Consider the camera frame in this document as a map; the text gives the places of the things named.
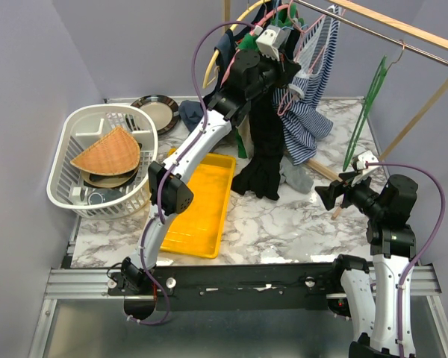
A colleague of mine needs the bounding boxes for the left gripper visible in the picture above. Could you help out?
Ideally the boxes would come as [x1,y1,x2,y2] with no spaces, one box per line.
[245,46,300,100]

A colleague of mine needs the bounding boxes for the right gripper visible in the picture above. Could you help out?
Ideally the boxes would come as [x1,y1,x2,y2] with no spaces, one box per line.
[315,168,386,218]

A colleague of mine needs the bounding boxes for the pink wire hanger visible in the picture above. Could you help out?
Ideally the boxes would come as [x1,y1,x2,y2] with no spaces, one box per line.
[278,5,343,116]

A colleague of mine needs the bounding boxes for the blue white striped tank top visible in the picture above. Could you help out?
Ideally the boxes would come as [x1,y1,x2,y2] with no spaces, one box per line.
[273,15,340,165]

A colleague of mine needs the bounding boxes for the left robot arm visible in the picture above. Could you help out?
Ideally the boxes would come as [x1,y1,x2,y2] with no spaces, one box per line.
[120,50,301,295]

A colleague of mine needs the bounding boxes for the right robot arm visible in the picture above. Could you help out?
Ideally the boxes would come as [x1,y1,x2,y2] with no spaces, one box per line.
[315,173,418,357]

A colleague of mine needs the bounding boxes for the pink plastic hanger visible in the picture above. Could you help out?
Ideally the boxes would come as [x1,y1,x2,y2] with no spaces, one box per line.
[214,1,292,85]

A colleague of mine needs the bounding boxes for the green garment on hanger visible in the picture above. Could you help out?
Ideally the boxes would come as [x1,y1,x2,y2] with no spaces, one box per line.
[236,1,305,159]

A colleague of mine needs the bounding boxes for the yellow hanger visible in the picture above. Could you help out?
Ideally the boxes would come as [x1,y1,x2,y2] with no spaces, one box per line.
[202,1,269,90]

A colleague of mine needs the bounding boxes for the black tank top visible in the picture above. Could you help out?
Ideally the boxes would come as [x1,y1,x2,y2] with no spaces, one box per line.
[231,87,284,201]

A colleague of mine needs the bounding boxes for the green velvet hanger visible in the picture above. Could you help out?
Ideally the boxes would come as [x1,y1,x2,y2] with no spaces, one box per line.
[343,56,388,171]

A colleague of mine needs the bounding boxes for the metal hanging rod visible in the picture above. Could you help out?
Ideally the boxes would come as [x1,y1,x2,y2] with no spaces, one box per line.
[295,1,448,67]

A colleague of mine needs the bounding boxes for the black rimmed ceramic plate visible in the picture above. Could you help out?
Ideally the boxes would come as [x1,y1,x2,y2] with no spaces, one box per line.
[131,95,181,136]

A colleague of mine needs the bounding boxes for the yellow plastic tray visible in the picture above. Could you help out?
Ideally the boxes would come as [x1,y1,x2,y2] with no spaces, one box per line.
[161,154,236,259]

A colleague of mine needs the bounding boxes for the woven wicker fan basket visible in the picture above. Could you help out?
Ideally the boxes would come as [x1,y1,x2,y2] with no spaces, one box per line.
[71,127,140,175]

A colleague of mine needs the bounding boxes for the white plastic dish basket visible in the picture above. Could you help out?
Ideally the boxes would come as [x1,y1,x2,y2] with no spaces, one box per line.
[46,104,158,219]

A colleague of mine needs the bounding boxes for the dark plates in basket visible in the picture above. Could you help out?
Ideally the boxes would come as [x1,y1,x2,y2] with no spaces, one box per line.
[81,169,138,205]

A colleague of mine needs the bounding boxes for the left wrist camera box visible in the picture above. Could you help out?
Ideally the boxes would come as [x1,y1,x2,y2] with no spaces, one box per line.
[256,25,290,62]

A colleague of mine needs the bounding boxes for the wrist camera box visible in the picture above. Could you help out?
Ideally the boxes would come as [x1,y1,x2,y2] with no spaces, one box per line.
[256,25,290,62]
[351,150,380,186]

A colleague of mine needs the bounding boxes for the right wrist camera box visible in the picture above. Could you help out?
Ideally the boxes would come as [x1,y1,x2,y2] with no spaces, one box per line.
[351,150,380,186]

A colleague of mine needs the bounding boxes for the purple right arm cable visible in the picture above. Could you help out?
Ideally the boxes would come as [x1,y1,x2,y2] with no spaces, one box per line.
[365,162,447,358]

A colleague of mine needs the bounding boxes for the black mounting rail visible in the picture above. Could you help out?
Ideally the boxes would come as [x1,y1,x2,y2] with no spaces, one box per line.
[108,260,382,313]

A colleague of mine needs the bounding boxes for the wooden clothes rack frame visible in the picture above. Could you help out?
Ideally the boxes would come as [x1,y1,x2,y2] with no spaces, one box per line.
[223,0,448,221]

